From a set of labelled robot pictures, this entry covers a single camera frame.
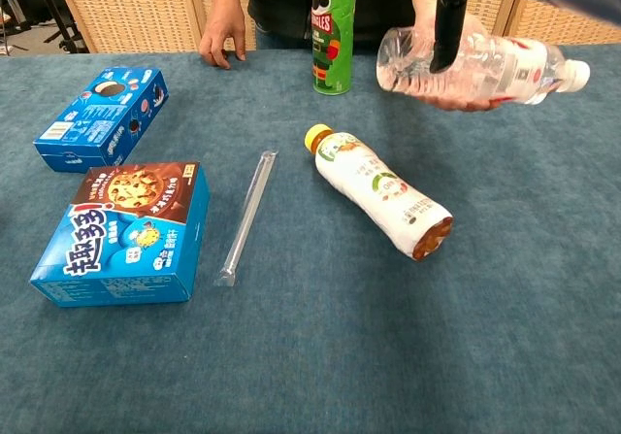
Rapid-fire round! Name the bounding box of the person's left hand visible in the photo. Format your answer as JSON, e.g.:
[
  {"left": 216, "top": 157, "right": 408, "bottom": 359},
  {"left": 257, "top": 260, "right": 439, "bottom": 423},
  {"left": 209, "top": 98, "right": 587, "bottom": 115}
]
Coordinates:
[{"left": 409, "top": 14, "right": 506, "bottom": 114}]

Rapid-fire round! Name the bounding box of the person's right hand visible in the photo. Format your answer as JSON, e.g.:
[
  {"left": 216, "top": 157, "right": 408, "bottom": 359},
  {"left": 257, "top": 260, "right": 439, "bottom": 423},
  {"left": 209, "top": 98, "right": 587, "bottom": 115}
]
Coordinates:
[{"left": 198, "top": 0, "right": 247, "bottom": 70}]

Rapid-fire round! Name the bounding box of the clear plastic water bottle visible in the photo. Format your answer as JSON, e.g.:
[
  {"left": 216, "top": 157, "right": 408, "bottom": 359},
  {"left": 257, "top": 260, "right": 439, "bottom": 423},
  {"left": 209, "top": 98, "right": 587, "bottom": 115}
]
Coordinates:
[{"left": 376, "top": 24, "right": 592, "bottom": 113}]

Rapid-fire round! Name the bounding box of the person's torso black jacket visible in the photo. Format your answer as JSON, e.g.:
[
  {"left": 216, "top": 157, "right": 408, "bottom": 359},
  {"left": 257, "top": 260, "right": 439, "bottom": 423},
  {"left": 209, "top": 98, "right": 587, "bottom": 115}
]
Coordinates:
[{"left": 246, "top": 0, "right": 419, "bottom": 52}]

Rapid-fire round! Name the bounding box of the white tea bottle yellow cap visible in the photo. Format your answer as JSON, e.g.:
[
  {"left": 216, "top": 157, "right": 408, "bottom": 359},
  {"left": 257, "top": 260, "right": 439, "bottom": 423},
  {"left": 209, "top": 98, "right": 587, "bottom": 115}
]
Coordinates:
[{"left": 304, "top": 123, "right": 455, "bottom": 263}]

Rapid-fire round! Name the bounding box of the green Pringles chips can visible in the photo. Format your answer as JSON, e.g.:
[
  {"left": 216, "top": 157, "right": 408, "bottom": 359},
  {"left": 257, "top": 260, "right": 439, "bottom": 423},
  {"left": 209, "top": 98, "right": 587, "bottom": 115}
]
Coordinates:
[{"left": 310, "top": 0, "right": 359, "bottom": 96}]

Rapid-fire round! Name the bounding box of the black tripod stand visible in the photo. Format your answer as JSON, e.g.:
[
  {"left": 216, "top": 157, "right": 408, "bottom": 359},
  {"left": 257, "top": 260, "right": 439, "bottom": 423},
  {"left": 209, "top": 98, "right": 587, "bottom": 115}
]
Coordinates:
[{"left": 28, "top": 0, "right": 91, "bottom": 54}]

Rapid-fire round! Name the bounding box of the large blue Oreo box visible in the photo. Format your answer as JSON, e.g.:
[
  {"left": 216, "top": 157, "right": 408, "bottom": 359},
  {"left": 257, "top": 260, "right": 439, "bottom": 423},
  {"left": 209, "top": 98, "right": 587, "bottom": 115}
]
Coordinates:
[{"left": 32, "top": 67, "right": 170, "bottom": 174}]

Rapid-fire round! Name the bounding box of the clear wrapped drinking straw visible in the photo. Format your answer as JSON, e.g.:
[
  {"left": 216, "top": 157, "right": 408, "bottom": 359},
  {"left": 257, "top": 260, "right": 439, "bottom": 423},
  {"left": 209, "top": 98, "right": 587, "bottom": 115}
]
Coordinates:
[{"left": 212, "top": 150, "right": 280, "bottom": 288}]

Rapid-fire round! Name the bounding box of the blue brown chocolate cookie box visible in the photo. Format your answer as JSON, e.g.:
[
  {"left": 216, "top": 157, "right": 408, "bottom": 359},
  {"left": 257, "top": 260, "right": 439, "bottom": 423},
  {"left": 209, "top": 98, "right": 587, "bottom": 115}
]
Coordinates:
[{"left": 29, "top": 161, "right": 211, "bottom": 308}]

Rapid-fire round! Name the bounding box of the blue felt table mat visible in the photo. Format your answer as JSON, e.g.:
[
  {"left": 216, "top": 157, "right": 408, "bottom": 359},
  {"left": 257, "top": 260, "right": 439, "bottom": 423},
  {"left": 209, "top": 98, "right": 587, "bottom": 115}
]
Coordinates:
[{"left": 0, "top": 44, "right": 621, "bottom": 434}]

